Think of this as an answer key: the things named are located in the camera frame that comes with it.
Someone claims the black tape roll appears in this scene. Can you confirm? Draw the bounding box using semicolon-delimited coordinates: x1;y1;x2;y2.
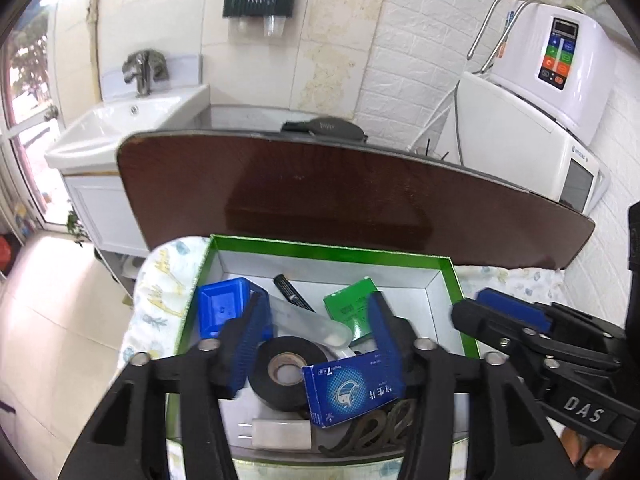
247;336;328;411

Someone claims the grey hair claw clip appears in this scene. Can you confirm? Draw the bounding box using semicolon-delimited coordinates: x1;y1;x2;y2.
317;400;418;458

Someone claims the blue medicine box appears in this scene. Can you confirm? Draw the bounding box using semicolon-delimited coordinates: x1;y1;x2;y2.
301;350;406;429

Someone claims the metal faucet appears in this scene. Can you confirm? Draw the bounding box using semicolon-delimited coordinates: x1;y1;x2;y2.
122;49;168;98

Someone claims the white sink cabinet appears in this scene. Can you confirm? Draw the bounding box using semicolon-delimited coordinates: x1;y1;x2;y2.
62;175;151;253

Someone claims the black pouch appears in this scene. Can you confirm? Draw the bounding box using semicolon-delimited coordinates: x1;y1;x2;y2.
281;116;368;143

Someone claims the small green box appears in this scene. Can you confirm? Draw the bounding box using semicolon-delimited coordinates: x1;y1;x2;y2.
322;276;381;346

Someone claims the translucent plastic case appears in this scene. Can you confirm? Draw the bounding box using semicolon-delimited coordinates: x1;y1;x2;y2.
270;295;353;348

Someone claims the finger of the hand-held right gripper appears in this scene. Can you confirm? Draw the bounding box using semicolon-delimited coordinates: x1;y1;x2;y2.
451;299;551;376
475;287;556;334

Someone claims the white sink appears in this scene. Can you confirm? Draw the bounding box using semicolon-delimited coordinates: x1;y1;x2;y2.
45;84;211;176

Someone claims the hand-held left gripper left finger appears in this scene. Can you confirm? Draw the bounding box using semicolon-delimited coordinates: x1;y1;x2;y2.
59;290;273;480

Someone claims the metal hose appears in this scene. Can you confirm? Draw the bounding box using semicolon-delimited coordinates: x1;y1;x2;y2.
467;0;541;73

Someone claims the green cardboard box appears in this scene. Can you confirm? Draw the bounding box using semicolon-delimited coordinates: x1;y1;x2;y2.
165;233;482;480

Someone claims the white charger plug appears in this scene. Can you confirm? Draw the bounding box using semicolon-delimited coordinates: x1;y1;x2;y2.
235;417;313;452

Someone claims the brown wooden board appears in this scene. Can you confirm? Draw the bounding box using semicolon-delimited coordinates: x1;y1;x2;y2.
116;129;596;271

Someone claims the blue cube box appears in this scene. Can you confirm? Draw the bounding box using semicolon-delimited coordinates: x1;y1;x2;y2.
196;277;273;343

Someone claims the black slim box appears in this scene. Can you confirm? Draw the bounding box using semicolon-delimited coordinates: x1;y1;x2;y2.
272;274;317;312

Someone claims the printed blanket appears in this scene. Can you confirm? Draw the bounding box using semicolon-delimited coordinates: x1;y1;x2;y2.
122;234;568;480

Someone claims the window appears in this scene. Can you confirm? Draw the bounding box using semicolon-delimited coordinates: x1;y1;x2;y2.
0;5;66;226

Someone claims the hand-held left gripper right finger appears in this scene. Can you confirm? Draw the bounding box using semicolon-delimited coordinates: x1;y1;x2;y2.
367;291;576;480

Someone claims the person's right hand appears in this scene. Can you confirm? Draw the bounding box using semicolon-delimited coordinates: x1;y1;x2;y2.
560;425;621;471

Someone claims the white countertop appliance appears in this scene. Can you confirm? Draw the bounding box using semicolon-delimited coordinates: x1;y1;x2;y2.
435;71;611;216

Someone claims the white water purifier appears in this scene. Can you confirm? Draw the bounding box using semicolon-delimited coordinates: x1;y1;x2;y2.
487;2;616;146

